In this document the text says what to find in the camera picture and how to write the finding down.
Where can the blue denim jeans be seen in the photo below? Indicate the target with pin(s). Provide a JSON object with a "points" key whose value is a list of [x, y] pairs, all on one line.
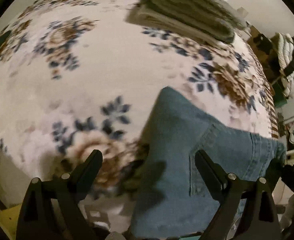
{"points": [[173, 199]]}

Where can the folded grey towels stack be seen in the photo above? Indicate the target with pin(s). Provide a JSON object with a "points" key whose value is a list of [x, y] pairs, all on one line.
{"points": [[212, 21]]}

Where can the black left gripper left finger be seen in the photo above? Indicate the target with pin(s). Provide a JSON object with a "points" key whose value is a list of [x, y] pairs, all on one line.
{"points": [[37, 219]]}

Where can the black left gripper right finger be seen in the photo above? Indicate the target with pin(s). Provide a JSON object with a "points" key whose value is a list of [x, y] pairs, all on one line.
{"points": [[259, 218]]}

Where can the floral and checkered bed blanket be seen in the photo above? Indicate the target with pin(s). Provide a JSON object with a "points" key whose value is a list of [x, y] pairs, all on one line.
{"points": [[76, 76]]}

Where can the cluttered shelf with clothes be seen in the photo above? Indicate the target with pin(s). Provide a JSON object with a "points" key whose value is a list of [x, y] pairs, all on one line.
{"points": [[276, 55]]}

